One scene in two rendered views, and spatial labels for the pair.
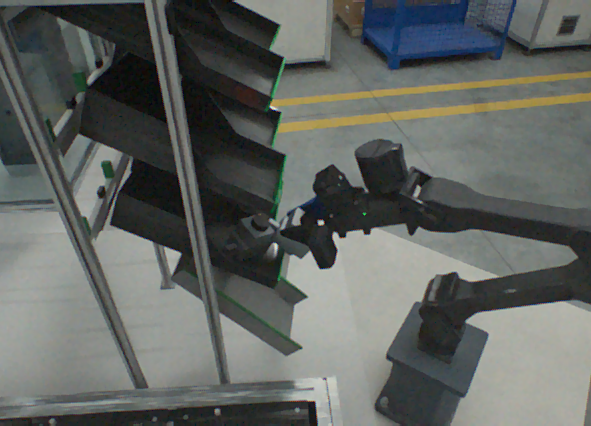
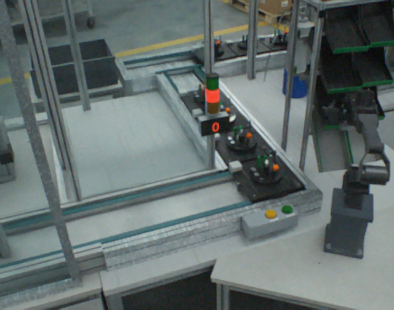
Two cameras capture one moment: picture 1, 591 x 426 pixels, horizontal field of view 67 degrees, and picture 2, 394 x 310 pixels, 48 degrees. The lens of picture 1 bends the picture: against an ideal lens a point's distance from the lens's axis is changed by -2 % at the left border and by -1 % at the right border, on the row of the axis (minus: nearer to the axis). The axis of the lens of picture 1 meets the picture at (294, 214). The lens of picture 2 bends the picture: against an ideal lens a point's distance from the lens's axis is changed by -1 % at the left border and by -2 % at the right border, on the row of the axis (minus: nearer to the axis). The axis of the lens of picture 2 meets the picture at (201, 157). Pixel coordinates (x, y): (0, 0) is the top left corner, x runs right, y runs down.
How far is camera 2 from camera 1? 1.38 m
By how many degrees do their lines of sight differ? 58
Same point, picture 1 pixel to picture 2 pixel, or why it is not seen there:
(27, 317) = (291, 117)
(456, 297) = (354, 170)
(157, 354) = not seen: hidden behind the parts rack
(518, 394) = (377, 283)
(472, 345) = (360, 214)
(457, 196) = (366, 119)
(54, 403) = (261, 130)
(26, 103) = (293, 23)
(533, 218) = (366, 133)
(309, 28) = not seen: outside the picture
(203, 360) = (309, 168)
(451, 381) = (333, 208)
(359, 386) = not seen: hidden behind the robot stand
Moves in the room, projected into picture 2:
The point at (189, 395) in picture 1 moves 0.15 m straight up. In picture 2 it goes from (285, 157) to (288, 128)
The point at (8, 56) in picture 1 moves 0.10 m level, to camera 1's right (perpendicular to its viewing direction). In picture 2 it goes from (295, 9) to (306, 17)
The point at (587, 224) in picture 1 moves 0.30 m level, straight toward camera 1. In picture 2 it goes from (370, 141) to (273, 120)
